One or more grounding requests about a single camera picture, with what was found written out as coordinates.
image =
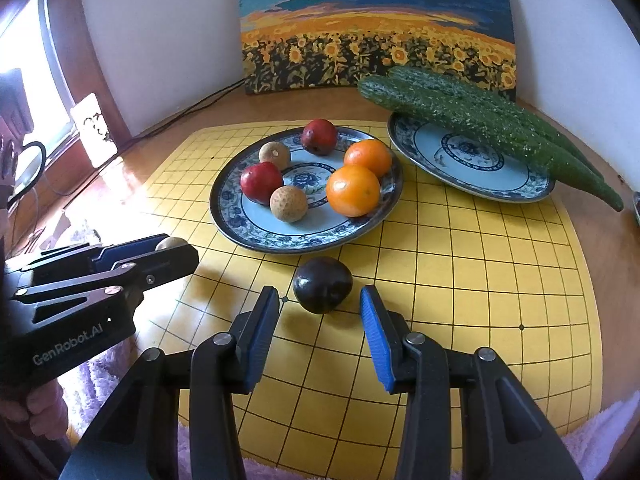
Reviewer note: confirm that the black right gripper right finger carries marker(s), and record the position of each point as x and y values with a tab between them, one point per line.
505	435

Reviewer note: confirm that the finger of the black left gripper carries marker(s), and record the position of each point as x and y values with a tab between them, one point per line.
48	291
84	257

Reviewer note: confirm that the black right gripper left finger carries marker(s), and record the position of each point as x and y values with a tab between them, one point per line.
135	433

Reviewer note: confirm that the brown round fruit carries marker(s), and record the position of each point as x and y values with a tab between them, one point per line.
277	153
170	243
288	203

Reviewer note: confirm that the red apple front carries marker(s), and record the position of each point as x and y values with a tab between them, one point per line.
259	181

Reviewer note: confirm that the red apple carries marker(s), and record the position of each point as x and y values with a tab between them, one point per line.
319	137
259	181

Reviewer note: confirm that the brown round fruit back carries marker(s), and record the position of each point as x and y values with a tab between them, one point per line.
277	153

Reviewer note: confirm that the red apple back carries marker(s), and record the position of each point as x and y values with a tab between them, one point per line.
319	137

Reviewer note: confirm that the orange front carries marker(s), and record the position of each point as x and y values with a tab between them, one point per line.
353	191

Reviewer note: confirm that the orange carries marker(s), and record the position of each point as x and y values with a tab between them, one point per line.
371	154
353	191

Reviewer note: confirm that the orange back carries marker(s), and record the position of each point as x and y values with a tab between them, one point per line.
371	154

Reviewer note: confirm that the person's left hand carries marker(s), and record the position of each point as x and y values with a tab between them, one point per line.
44	411

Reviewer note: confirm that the purple fluffy towel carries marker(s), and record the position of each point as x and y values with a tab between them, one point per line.
88	386

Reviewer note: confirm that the white card with writing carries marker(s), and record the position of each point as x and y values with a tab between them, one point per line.
93	131

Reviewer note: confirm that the dark purple plum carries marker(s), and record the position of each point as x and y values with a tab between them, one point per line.
321	284

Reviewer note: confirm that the sunflower field painting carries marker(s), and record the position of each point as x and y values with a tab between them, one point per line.
303	44

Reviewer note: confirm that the small blue white plate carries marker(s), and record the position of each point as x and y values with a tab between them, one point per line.
467	164

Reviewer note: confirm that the green bitter gourd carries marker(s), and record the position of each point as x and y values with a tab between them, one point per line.
455	87
506	134

